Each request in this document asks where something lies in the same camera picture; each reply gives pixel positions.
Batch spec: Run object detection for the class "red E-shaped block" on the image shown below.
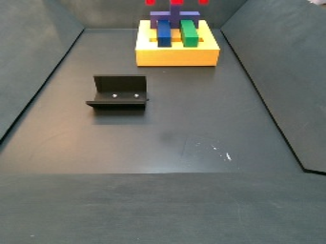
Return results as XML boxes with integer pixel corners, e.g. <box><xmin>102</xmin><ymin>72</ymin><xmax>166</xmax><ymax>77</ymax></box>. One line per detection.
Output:
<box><xmin>145</xmin><ymin>0</ymin><xmax>210</xmax><ymax>6</ymax></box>

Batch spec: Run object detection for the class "yellow base board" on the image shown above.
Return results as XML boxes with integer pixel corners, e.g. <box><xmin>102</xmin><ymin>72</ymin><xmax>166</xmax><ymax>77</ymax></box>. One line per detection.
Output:
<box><xmin>135</xmin><ymin>20</ymin><xmax>221</xmax><ymax>67</ymax></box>

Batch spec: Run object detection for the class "black angled stand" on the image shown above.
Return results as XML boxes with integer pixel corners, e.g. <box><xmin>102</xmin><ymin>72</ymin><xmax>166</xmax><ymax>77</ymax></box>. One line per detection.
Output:
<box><xmin>86</xmin><ymin>74</ymin><xmax>149</xmax><ymax>110</ymax></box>

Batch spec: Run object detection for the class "green long block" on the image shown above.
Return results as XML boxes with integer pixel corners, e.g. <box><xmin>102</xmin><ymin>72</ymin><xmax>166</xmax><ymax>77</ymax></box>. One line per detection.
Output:
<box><xmin>179</xmin><ymin>20</ymin><xmax>199</xmax><ymax>48</ymax></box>

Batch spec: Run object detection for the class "blue long block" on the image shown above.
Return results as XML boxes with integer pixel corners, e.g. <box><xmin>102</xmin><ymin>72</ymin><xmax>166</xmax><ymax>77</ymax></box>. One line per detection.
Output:
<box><xmin>157</xmin><ymin>20</ymin><xmax>173</xmax><ymax>48</ymax></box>

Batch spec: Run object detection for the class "purple cross block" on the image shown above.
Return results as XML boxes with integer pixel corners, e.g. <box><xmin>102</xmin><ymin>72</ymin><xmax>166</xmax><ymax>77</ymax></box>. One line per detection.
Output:
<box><xmin>150</xmin><ymin>5</ymin><xmax>201</xmax><ymax>29</ymax></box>

